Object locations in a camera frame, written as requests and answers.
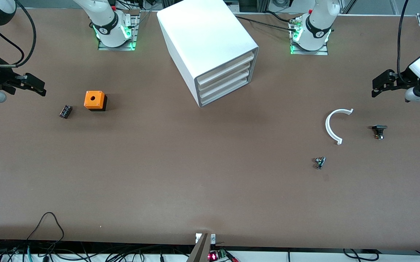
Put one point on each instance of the black push button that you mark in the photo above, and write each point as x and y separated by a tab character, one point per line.
379	129

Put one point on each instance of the circuit board with red light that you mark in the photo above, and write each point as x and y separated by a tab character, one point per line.
217	255

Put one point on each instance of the white curved plastic piece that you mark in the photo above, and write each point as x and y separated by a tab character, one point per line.
328	127

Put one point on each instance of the small black contact block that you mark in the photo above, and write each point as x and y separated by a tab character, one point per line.
65	111

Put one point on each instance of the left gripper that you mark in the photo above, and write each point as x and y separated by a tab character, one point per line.
403	78

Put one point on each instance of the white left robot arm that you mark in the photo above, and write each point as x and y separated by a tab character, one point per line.
317	25

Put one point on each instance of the small metal connector piece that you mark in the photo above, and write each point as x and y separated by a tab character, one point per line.
319	162

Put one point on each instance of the white drawer cabinet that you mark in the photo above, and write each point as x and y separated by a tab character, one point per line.
199	32

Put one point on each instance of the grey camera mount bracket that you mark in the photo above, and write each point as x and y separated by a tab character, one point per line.
201	249

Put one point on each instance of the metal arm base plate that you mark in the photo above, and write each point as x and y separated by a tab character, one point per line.
108	47
319	52

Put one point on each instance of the orange box with black base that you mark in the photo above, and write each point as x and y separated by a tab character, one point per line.
94	98

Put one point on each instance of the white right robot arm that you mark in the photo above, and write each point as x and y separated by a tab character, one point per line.
110	22

